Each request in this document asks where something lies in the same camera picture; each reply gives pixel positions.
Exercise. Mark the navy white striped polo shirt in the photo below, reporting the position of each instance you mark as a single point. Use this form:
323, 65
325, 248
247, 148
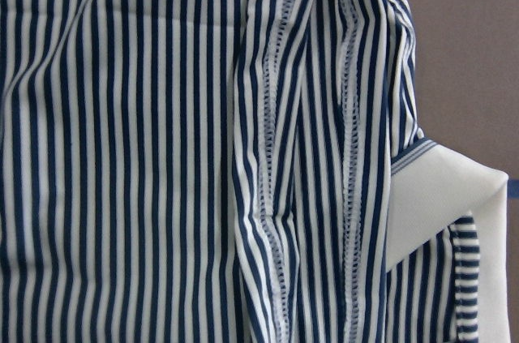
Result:
235, 171

